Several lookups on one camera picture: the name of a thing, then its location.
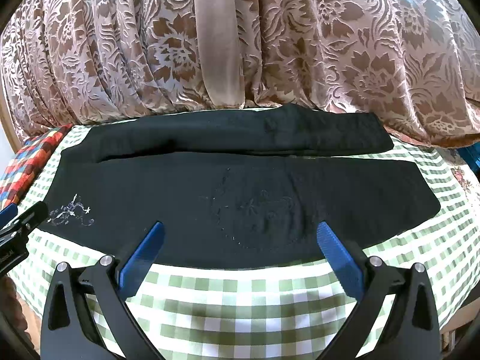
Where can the colorful patchwork blanket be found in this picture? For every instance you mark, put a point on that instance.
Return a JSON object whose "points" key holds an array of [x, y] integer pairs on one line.
{"points": [[29, 161]]}

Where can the brown floral curtain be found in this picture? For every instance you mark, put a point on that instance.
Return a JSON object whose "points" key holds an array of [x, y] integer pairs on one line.
{"points": [[413, 63]]}

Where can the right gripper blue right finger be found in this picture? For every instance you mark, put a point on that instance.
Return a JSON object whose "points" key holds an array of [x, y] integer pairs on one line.
{"points": [[412, 327]]}

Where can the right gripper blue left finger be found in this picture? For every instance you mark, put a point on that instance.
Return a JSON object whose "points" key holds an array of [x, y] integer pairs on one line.
{"points": [[68, 329]]}

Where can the black pants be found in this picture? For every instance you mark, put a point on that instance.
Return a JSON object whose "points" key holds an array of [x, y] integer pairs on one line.
{"points": [[236, 189]]}

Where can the floral cream mattress cover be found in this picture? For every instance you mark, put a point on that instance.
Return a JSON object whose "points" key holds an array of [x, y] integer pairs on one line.
{"points": [[461, 171]]}

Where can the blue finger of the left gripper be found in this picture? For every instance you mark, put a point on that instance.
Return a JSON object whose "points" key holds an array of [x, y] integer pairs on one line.
{"points": [[8, 214]]}

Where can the blue plastic object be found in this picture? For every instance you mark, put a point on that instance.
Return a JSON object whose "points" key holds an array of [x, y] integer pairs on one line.
{"points": [[471, 155]]}

